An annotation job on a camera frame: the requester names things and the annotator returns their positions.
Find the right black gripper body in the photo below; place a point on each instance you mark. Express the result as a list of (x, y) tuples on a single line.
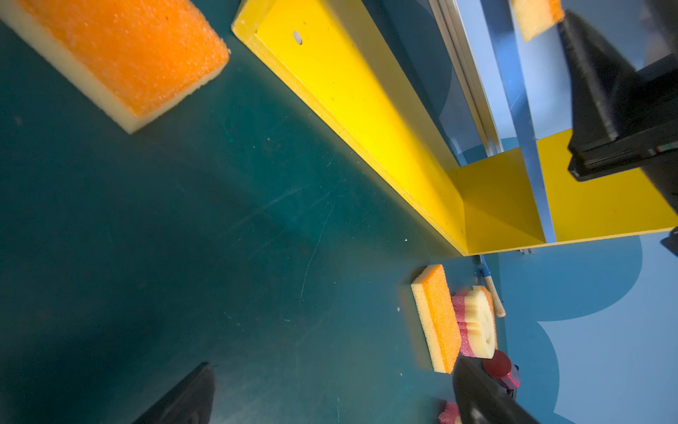
[(650, 143)]

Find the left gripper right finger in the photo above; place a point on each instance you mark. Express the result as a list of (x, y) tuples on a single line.
[(481, 400)]

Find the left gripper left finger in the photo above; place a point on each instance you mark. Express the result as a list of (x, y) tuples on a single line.
[(189, 402)]

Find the blue toy shovel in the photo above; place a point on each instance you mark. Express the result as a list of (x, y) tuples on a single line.
[(489, 283)]

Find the smiley sponge lower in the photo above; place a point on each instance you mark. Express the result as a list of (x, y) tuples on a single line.
[(450, 414)]

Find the orange sponge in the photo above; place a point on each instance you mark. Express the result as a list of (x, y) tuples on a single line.
[(135, 60), (534, 17), (437, 317)]

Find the red toy object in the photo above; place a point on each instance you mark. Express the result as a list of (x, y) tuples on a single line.
[(503, 371)]

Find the yellow shelf with pink and blue boards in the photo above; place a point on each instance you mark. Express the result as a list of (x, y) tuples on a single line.
[(333, 57)]

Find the smiley sponge upper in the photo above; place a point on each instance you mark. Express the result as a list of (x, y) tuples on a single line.
[(474, 310)]

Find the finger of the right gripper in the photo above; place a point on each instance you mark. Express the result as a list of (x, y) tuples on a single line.
[(602, 82)]

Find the smiley sponge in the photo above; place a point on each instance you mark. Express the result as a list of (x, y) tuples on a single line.
[(474, 310), (450, 414)]

